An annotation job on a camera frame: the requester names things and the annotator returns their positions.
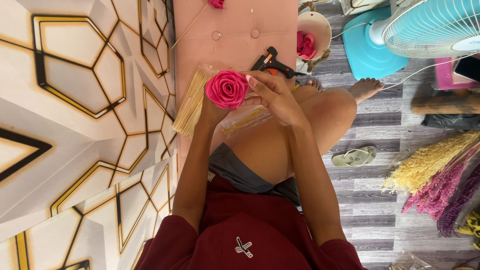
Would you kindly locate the black phone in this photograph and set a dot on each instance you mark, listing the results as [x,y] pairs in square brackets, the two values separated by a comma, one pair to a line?
[468,69]

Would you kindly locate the pink rose on wooden stick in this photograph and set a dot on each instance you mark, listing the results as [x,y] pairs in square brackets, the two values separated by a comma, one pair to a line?
[216,3]

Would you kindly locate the small yellow flowers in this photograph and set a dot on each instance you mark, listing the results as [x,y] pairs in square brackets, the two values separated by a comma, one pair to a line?
[470,227]

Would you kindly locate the bag of wooden skewers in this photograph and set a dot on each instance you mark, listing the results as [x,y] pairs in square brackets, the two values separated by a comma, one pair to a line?
[191,105]

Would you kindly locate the clear plastic wrap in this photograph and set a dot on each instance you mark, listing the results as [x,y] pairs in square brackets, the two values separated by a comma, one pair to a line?
[410,262]

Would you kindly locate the grey shorts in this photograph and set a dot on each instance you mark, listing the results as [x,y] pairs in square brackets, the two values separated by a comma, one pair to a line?
[240,172]

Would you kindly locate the pink box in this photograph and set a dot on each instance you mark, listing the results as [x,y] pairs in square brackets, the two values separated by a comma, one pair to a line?
[444,77]

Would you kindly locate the brown roll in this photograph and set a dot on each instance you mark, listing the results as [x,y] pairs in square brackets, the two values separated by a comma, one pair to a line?
[446,105]

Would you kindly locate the maroon shirt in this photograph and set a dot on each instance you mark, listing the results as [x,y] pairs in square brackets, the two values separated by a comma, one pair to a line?
[243,232]

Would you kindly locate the person's left hand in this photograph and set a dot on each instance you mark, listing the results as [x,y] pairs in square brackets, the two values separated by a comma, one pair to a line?
[212,116]

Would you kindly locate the black hot glue gun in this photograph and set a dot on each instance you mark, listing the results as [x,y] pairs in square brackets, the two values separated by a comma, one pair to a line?
[275,64]

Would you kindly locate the pink foam pieces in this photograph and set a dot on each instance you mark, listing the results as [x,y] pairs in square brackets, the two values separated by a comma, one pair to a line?
[306,45]

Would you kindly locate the turquoise standing fan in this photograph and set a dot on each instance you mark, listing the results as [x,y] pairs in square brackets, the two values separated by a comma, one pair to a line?
[363,52]

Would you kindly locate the pink dried flower bunch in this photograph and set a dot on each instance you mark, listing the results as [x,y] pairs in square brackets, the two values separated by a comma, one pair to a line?
[435,195]

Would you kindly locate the person's right leg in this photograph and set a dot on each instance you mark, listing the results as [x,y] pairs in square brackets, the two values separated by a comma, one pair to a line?
[270,150]

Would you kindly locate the pale green flip-flop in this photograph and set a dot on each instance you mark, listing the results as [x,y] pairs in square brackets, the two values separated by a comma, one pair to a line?
[352,157]

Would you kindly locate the black plastic bag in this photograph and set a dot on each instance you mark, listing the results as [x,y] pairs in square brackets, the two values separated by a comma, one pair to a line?
[450,122]

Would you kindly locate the pink upholstered bench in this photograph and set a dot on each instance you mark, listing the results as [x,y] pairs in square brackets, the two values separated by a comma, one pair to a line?
[232,22]

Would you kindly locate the purple dried flower bunch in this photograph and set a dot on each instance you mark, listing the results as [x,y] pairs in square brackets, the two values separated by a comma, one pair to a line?
[457,204]

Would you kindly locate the yellow dried flower bunch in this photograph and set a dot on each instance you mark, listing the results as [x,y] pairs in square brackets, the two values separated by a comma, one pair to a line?
[423,165]

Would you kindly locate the clear packet of glue sticks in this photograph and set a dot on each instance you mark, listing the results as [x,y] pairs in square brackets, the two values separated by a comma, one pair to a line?
[243,122]

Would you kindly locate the person's left foot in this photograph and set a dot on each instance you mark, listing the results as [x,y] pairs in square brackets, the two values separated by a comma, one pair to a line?
[314,85]

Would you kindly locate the pink foam rose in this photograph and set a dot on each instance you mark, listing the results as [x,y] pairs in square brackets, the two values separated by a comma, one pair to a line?
[227,90]

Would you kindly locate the white container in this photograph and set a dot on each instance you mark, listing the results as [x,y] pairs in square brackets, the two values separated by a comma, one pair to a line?
[360,5]

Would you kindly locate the person's right hand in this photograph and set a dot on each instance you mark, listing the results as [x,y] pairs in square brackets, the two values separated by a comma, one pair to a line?
[279,97]

